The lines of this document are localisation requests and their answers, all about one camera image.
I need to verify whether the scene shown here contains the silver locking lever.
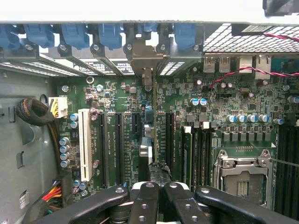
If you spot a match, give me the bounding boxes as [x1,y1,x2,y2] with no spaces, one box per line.
[271,158,299,168]

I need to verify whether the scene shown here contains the short black expansion slot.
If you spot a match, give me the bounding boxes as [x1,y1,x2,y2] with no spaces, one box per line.
[132,113,142,133]

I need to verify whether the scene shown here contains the metal slot cover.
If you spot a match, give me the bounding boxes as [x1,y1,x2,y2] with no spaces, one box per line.
[57,44,105,77]
[158,44,203,77]
[91,43,123,77]

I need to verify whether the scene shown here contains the white power connector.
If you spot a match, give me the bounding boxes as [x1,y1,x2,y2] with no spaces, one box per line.
[48,97,68,119]

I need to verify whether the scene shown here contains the silver network port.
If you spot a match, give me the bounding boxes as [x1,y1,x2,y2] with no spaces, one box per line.
[254,55,271,80]
[238,56,254,74]

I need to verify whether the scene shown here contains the CPU socket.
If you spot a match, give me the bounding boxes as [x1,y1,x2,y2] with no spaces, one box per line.
[214,149,274,208]

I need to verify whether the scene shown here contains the blue slot latch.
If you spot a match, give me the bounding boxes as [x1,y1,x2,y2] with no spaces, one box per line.
[174,23,197,51]
[0,24,21,51]
[137,22,158,33]
[98,23,122,51]
[59,23,91,51]
[23,23,56,49]

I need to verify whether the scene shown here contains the silver USB port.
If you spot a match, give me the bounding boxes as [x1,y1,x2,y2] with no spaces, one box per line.
[203,56,215,73]
[218,56,231,73]

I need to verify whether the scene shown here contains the red black twisted wire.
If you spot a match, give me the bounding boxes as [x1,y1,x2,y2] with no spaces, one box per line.
[212,66,299,89]
[263,32,299,43]

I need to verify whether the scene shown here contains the long black expansion slot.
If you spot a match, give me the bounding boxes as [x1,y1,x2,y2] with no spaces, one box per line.
[165,112,176,173]
[98,112,109,186]
[114,112,126,185]

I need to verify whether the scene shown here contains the open black PC case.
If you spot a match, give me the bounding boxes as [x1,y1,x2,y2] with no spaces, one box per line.
[0,20,299,224]

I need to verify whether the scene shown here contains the black braided cable bundle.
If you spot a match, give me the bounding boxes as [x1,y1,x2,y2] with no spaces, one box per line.
[15,98,56,126]

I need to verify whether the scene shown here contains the black RAM slot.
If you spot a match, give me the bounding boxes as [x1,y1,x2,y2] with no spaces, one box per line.
[193,127,200,187]
[199,121,210,187]
[206,127,214,186]

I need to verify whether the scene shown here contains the yellow and black wire bundle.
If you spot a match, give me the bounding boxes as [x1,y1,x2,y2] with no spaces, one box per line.
[48,118,64,173]

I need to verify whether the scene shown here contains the green motherboard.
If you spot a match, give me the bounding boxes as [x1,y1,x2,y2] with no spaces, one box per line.
[56,63,299,210]

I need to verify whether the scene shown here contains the black connector with coloured wires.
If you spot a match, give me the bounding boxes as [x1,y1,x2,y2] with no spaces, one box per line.
[42,171,72,208]

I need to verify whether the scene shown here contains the white expansion slot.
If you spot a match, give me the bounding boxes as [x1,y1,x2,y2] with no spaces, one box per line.
[78,108,93,182]

